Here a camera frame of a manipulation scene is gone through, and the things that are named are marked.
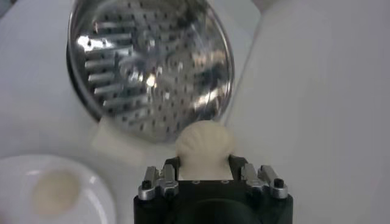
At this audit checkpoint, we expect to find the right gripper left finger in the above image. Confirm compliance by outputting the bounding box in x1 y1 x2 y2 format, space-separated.
137 156 181 201

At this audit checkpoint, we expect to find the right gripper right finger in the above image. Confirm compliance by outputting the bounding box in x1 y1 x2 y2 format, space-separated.
228 154 289 200

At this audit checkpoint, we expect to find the white steamed baozi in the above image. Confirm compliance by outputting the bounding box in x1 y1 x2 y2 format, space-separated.
175 120 237 181
32 170 82 215

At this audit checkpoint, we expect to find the perforated steel steamer basket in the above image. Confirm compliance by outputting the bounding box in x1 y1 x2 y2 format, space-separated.
66 0 235 144

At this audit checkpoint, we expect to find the white electric cooker base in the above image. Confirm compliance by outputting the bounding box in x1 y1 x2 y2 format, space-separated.
90 117 147 166

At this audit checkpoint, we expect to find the white round plate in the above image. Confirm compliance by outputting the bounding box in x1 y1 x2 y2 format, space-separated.
0 154 117 224

